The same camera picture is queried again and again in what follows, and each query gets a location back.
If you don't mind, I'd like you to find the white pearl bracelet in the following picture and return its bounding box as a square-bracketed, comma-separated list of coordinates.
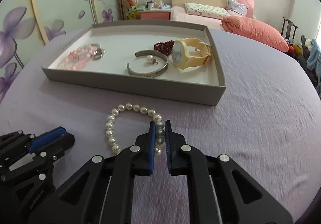
[104, 102, 166, 157]

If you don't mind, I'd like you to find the pink bead bracelet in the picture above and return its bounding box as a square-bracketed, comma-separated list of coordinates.
[59, 45, 98, 71]

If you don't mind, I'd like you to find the grey metal cuff bangle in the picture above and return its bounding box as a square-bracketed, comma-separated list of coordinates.
[126, 50, 169, 78]

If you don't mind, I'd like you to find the pearl pendant charm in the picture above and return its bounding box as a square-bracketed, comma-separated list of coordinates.
[146, 54, 158, 65]

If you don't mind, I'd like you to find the dark red bead necklace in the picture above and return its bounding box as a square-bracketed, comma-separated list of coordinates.
[153, 40, 176, 53]

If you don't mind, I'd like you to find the yellow wrist watch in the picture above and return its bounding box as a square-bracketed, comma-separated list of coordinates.
[171, 38, 212, 70]

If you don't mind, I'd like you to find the thin silver bangle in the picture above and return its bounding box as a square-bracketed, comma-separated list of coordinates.
[84, 43, 101, 49]

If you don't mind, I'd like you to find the purple table cloth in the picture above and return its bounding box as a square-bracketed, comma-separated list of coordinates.
[1, 30, 320, 220]

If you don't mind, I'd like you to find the grey cardboard tray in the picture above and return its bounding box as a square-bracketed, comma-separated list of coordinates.
[41, 20, 226, 106]

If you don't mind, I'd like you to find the floral sliding wardrobe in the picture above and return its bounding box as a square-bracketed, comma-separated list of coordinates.
[1, 0, 121, 96]

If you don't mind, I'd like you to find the blue clothing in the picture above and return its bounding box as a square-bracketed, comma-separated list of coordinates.
[307, 39, 320, 73]

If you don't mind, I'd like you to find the pink bedside table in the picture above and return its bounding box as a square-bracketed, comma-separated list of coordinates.
[139, 9, 171, 20]

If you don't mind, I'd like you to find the white mug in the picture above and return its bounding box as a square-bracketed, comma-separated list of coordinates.
[147, 2, 154, 10]

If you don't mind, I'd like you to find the salmon folded duvet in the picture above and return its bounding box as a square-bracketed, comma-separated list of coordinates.
[221, 16, 289, 52]

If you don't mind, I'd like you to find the dark wooden chair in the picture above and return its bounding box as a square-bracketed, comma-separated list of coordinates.
[281, 17, 298, 40]

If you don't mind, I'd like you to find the small purple patterned pillow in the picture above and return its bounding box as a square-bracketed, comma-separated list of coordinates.
[226, 0, 249, 17]

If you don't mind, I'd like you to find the floral white pillow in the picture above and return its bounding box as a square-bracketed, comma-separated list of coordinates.
[184, 3, 230, 20]

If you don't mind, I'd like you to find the bed with beige headboard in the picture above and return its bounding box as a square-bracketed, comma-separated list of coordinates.
[170, 0, 256, 32]

